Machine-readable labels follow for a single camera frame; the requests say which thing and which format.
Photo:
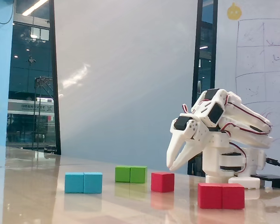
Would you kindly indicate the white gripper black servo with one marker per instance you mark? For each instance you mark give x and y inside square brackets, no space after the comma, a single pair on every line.
[181,133]

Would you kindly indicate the green double block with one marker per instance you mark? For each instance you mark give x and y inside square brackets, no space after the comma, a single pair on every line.
[130,175]

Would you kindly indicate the dark metal scaffold tower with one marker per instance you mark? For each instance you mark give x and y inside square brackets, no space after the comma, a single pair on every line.
[35,105]

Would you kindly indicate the slim black window post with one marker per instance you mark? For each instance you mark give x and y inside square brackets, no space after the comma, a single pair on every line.
[54,70]

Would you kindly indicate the yellow round sticker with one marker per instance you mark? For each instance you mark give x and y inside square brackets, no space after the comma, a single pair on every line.
[234,12]

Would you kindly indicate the red double block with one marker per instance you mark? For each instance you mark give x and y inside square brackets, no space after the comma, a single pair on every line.
[220,197]

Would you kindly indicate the whiteboard with marker drawings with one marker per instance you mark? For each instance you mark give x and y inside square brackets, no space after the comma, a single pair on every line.
[270,58]

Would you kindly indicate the small red cube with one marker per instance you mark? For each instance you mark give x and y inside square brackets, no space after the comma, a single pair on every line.
[162,183]

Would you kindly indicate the flat black box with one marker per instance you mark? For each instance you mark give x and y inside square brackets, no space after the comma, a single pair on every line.
[275,180]

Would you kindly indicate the wide black window frame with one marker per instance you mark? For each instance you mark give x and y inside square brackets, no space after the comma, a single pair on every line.
[199,46]

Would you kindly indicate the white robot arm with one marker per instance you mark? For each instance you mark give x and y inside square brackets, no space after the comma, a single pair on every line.
[247,116]

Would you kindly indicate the blue double block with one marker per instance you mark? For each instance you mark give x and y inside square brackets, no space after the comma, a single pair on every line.
[83,184]

